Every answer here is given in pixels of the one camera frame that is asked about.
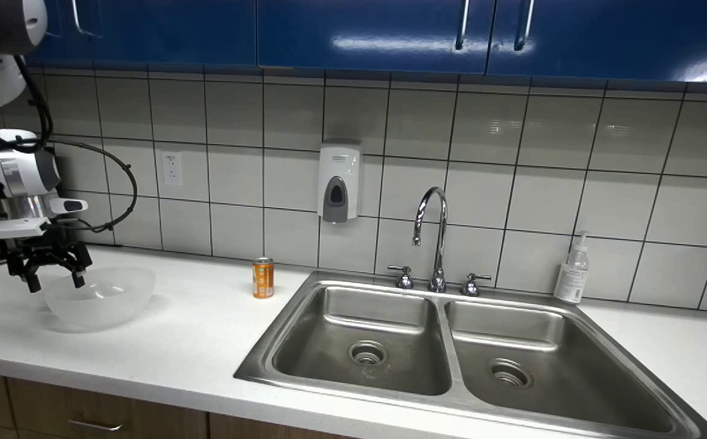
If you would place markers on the translucent white plastic bowl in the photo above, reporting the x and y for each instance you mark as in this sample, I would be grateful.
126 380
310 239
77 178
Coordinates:
111 296

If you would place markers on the stainless steel double sink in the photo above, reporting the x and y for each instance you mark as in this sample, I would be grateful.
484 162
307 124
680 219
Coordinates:
417 349

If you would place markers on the white wall soap dispenser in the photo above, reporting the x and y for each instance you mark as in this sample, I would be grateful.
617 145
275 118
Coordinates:
336 183

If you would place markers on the blue upper cabinet door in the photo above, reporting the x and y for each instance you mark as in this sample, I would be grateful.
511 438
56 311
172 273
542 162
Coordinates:
173 33
630 38
369 33

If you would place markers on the clear pump soap bottle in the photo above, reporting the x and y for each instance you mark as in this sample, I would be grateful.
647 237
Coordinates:
572 276

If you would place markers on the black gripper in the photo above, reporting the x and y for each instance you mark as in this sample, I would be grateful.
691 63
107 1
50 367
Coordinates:
51 250

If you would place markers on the white wall outlet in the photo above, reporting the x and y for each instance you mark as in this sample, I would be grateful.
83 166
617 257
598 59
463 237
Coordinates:
172 171

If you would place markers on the metal sink drain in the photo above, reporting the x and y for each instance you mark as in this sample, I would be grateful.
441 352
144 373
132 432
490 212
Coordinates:
511 373
369 352

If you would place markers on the chrome gooseneck faucet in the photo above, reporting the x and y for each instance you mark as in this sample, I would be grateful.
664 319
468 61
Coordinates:
440 244

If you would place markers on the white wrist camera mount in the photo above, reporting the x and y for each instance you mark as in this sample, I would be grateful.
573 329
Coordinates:
13 224

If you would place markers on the wooden drawer front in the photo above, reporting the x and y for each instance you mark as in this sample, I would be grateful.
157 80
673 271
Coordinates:
150 415

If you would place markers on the orange soda can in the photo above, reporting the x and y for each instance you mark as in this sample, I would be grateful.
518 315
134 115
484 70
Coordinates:
263 279

